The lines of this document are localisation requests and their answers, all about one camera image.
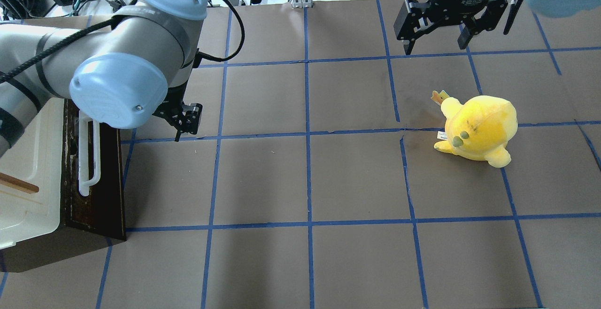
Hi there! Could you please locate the yellow plush dinosaur toy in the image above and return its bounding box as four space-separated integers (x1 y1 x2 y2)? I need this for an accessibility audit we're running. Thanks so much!
431 90 519 168

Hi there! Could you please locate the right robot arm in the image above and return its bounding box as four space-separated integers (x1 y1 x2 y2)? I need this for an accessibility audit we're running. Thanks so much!
393 0 600 55

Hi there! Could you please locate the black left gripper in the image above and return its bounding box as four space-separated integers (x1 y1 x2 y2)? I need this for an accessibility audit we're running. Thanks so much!
153 84 203 142

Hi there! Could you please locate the cream plastic storage box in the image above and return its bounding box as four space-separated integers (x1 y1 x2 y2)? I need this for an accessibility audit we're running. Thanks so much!
0 99 64 249

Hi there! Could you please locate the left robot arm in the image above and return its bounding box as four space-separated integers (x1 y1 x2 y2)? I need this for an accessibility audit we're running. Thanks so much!
0 0 208 154

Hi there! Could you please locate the dark wooden drawer cabinet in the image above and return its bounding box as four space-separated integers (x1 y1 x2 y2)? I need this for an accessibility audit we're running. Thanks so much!
1 99 126 272

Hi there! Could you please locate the wooden drawer with white handle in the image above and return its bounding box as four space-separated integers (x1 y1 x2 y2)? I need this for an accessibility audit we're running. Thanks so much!
62 100 125 232

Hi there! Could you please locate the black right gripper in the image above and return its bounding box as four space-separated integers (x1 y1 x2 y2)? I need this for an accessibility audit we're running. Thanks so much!
393 0 508 55

